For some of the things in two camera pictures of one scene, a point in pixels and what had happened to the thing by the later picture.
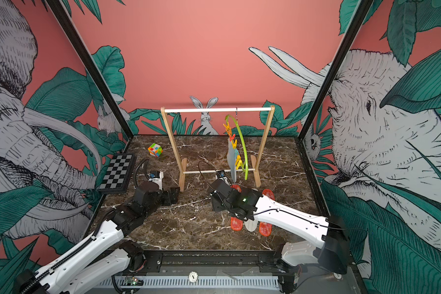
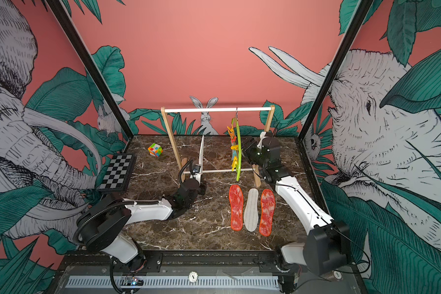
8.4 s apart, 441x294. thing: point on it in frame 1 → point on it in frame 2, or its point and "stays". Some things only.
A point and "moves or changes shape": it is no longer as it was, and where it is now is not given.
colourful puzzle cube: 155,150 stays
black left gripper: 175,195 → 203,188
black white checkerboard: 117,176 stays
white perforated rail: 198,282 stays
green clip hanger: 242,144 moves or changes shape
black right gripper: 215,206 → 250,152
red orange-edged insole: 265,228 stays
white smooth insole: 231,157 → 201,154
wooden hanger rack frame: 256,165 stays
